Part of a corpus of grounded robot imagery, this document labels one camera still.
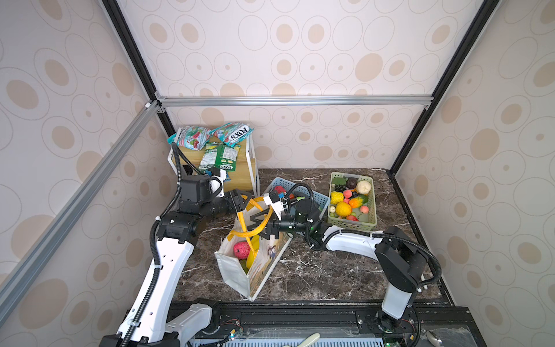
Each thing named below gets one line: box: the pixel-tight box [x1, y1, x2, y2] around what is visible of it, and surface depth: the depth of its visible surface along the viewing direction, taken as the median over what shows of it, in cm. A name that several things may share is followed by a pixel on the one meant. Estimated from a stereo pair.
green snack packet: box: [198, 141, 242, 173], surface depth 77 cm
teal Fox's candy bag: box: [209, 122, 256, 148], surface depth 83 cm
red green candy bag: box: [166, 125, 212, 152], surface depth 84 cm
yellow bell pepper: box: [330, 190, 344, 205], surface depth 104 cm
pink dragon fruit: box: [233, 240, 251, 261], surface depth 79 cm
